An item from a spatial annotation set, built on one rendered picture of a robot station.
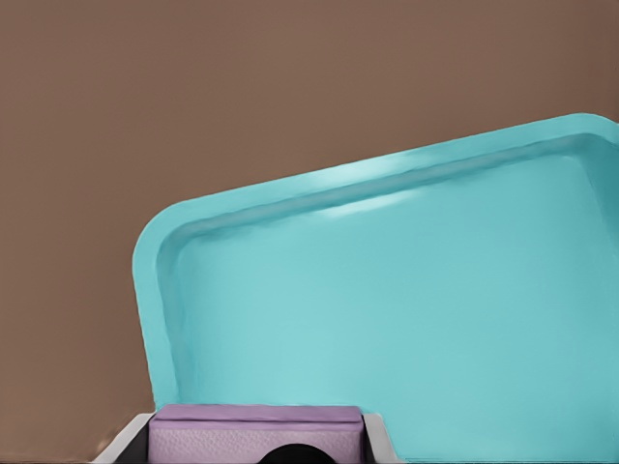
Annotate pale lilac phone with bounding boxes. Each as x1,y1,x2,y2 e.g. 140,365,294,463
148,403,365,464

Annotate pale blue-green tray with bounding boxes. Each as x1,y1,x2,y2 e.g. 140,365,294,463
133,112,619,464

